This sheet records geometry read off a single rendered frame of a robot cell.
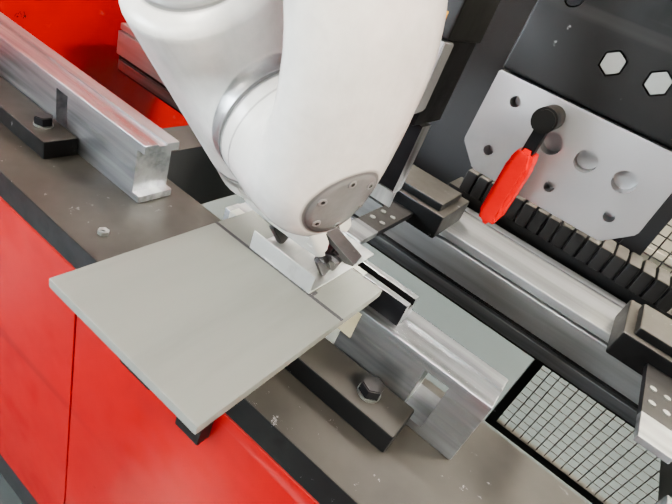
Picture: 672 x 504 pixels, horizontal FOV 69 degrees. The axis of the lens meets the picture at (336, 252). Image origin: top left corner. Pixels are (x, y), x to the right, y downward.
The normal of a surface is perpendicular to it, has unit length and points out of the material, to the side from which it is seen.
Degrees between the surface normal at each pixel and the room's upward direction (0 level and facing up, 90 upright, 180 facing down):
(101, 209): 0
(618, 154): 90
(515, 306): 90
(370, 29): 78
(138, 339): 0
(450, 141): 90
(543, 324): 90
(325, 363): 0
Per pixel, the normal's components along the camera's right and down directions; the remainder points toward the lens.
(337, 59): 0.17, 0.61
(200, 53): 0.09, 0.91
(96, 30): 0.76, 0.55
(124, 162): -0.56, 0.30
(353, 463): 0.32, -0.78
